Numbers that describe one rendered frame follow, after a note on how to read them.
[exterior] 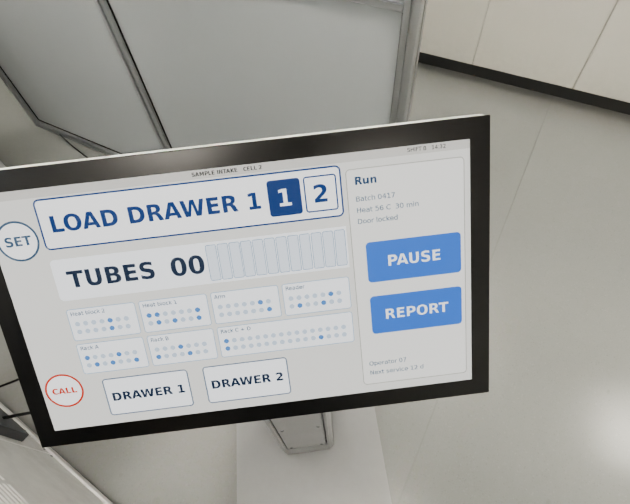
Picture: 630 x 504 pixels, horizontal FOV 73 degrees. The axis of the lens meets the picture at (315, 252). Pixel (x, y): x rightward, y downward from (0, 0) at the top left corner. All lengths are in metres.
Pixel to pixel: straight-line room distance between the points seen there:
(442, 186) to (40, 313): 0.43
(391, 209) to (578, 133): 2.11
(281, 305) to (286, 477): 1.04
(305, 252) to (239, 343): 0.12
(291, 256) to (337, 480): 1.08
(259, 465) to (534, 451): 0.85
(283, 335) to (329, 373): 0.07
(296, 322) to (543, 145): 2.03
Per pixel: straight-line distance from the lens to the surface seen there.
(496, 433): 1.58
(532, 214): 2.06
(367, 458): 1.46
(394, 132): 0.43
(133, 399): 0.54
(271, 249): 0.44
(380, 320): 0.48
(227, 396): 0.52
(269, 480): 1.46
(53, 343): 0.54
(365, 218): 0.44
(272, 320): 0.47
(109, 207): 0.47
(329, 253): 0.44
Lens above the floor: 1.48
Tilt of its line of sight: 56 degrees down
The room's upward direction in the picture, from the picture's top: 5 degrees counter-clockwise
